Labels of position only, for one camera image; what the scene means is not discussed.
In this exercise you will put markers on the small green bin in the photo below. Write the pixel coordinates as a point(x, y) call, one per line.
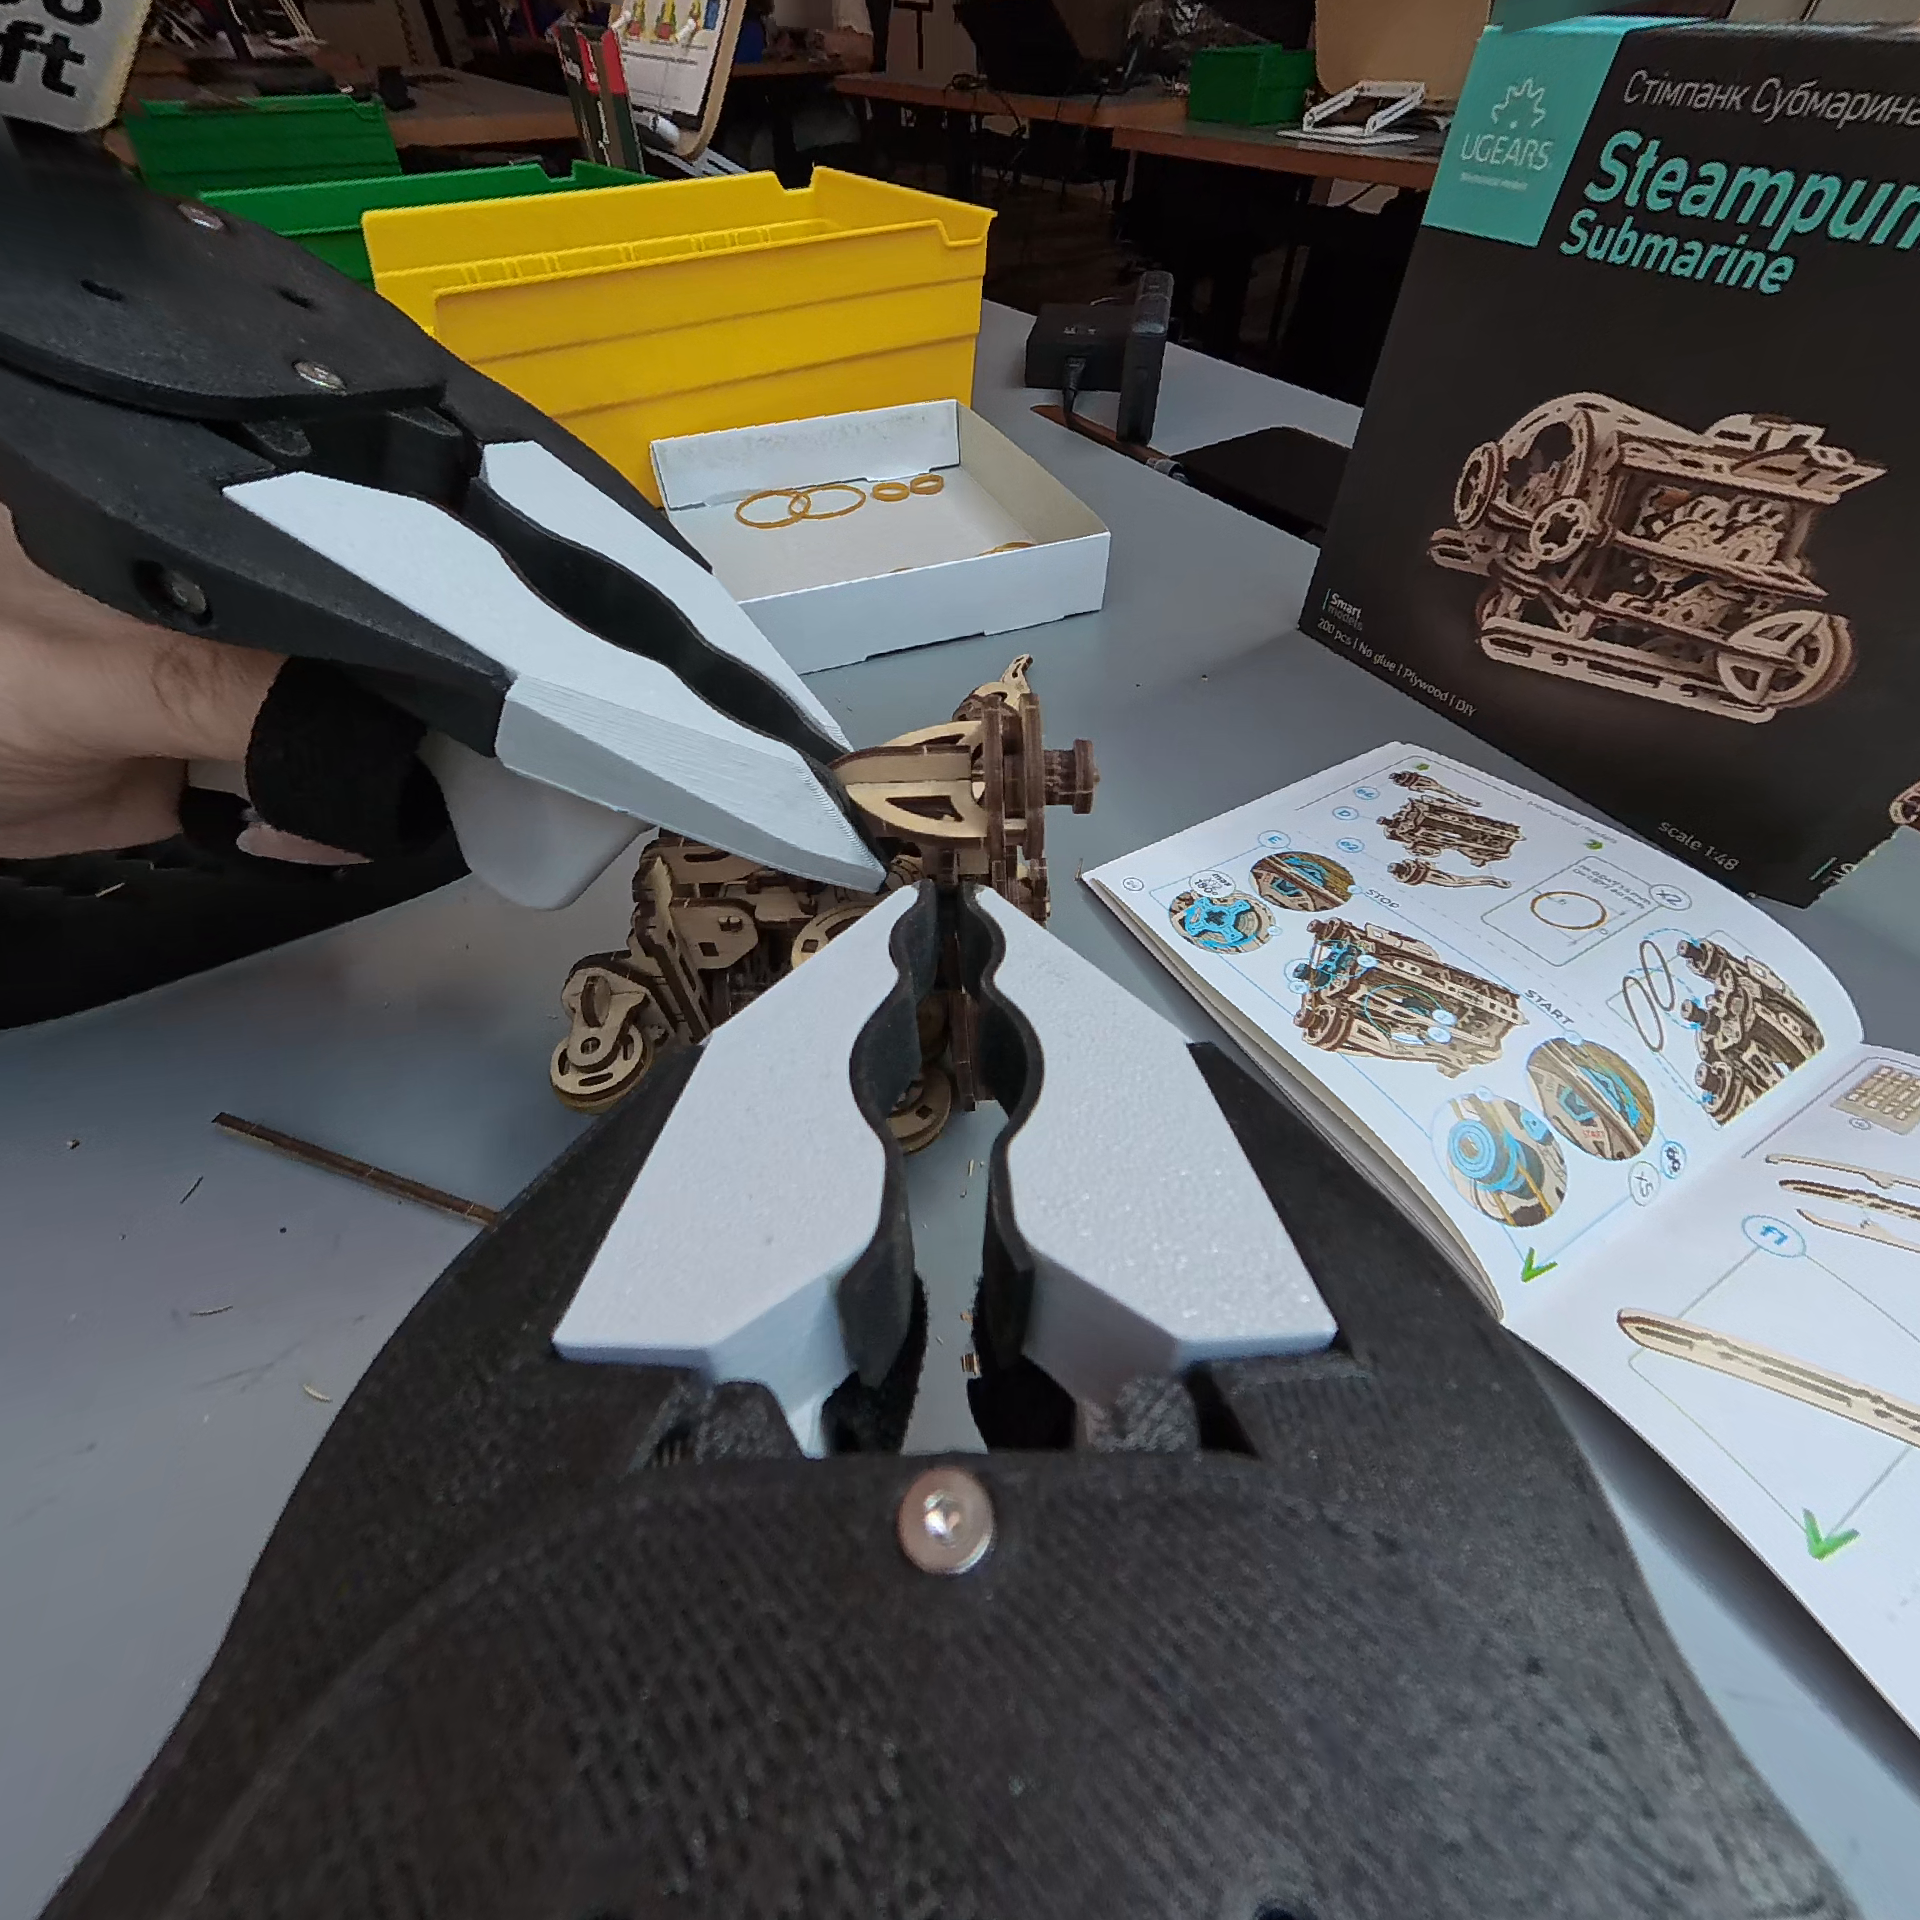
point(1237, 82)

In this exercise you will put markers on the instruction booklet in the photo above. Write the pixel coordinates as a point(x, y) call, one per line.
point(1650, 1305)

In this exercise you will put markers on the small wooden model part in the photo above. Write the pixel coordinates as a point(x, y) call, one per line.
point(961, 774)

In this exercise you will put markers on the white cardboard tray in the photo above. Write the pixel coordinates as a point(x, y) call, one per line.
point(961, 593)

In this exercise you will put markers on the black model kit box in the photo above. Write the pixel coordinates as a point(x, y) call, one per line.
point(1621, 346)

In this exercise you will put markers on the black flat device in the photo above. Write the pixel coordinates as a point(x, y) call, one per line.
point(1276, 480)

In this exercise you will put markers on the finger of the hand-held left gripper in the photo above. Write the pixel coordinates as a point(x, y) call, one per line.
point(599, 705)
point(628, 546)

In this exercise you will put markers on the yellow plastic bin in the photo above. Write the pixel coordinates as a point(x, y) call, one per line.
point(661, 240)
point(705, 352)

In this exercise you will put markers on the white frame part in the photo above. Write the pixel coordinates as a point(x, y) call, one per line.
point(1365, 107)

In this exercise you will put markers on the green plastic bin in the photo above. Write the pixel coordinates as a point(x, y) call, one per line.
point(389, 210)
point(253, 143)

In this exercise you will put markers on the large rubber band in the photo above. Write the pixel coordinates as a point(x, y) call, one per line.
point(738, 511)
point(863, 503)

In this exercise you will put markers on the brown pencil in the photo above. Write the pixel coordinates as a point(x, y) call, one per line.
point(1131, 441)

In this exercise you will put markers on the wooden model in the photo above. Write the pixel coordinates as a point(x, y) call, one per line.
point(705, 930)

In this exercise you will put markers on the standing sign board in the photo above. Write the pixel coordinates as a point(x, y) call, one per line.
point(682, 61)

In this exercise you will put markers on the wooden background table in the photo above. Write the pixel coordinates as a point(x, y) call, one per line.
point(1050, 105)

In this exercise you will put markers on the thin wooden strip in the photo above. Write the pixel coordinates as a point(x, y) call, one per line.
point(359, 1170)

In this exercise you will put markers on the black power adapter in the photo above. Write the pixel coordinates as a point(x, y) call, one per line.
point(1103, 339)

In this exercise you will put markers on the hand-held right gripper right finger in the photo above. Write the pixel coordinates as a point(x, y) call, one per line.
point(1140, 1185)

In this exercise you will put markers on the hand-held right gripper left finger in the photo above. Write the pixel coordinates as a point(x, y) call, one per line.
point(720, 1201)

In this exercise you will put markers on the person's left hand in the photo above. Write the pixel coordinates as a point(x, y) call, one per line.
point(90, 705)

